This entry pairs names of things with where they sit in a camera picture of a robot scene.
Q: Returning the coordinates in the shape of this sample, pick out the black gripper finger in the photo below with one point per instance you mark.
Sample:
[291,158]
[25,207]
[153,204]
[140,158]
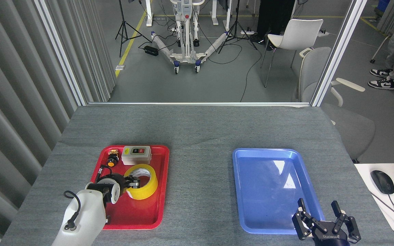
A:
[134,185]
[349,225]
[305,223]
[132,178]

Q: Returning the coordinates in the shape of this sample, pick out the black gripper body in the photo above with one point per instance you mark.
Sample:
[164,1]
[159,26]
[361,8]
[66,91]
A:
[122,182]
[330,239]

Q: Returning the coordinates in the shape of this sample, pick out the yellow tape roll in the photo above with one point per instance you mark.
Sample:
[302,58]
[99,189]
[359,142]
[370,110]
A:
[150,186]

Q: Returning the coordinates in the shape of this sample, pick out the yellow push button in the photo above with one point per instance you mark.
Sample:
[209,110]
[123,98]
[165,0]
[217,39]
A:
[112,162]

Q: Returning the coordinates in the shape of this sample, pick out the red plastic tray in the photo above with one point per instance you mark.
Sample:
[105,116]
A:
[142,215]

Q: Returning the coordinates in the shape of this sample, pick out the blue plastic tray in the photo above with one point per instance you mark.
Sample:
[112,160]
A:
[268,191]

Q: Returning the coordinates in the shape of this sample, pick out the white desk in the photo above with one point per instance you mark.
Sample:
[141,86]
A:
[368,174]

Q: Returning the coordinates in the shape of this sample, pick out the black computer mouse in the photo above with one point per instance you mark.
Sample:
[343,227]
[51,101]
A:
[382,182]

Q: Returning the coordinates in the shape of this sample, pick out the grey office chair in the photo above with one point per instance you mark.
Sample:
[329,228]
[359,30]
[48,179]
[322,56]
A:
[351,130]

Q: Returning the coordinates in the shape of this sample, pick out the grey floor plate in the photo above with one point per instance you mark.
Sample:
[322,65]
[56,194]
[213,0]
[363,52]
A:
[120,67]

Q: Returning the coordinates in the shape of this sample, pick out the black power adapter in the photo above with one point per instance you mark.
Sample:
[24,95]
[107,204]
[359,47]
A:
[151,50]

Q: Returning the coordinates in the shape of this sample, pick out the white wheeled stand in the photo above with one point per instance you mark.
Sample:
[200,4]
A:
[185,41]

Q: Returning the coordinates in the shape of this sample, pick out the black tripod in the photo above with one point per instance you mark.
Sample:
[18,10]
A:
[237,27]
[124,27]

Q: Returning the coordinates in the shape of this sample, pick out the white desk leg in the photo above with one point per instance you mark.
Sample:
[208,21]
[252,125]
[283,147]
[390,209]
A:
[214,13]
[148,13]
[229,17]

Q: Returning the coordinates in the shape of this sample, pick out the grey chair with castors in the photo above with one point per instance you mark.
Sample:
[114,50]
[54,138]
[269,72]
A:
[380,48]

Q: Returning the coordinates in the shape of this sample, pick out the white power strip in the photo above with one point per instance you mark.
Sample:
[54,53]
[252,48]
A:
[323,33]
[247,32]

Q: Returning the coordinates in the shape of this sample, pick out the white plastic chair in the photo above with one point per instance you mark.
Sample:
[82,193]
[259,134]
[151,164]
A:
[299,32]

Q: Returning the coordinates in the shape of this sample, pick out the blue bin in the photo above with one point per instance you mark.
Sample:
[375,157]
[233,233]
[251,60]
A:
[383,6]

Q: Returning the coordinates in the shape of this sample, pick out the white switch box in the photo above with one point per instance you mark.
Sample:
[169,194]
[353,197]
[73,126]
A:
[135,159]

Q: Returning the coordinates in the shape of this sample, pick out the silver frame rail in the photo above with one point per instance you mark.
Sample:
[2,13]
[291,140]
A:
[197,103]

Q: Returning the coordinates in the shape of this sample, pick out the silver frame post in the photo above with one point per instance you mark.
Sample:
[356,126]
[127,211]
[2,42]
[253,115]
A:
[338,51]
[62,51]

